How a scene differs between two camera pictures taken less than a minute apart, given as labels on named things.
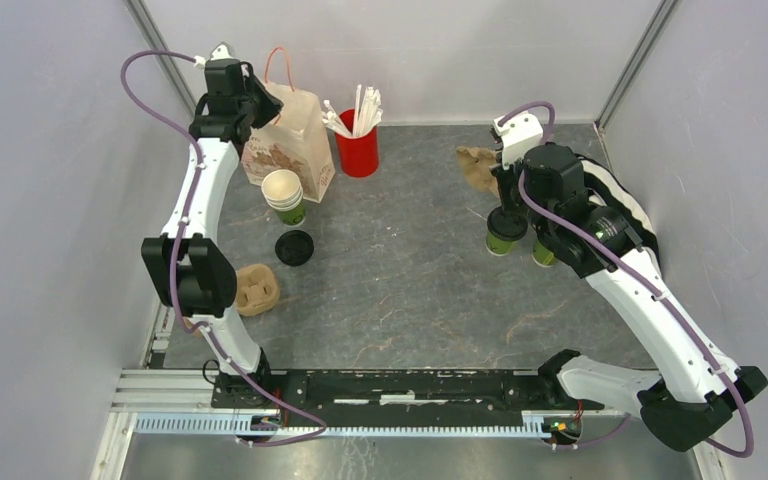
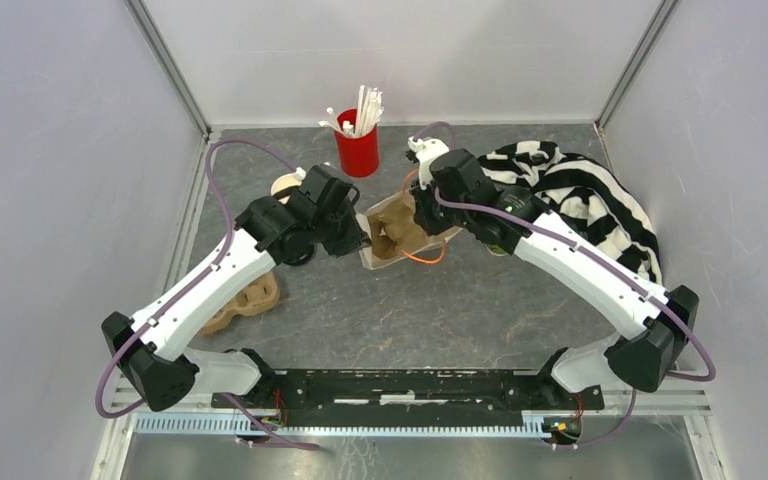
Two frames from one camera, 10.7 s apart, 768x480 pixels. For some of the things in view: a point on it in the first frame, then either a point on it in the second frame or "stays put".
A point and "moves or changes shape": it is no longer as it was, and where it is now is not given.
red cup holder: [358, 155] stays put
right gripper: [504, 175] -> [422, 214]
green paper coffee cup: [542, 256] moves or changes shape
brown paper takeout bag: [295, 138] -> [393, 228]
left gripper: [272, 106] -> [355, 237]
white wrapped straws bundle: [367, 114] stays put
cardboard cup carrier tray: [257, 289] stays put
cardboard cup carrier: [477, 162] -> [368, 257]
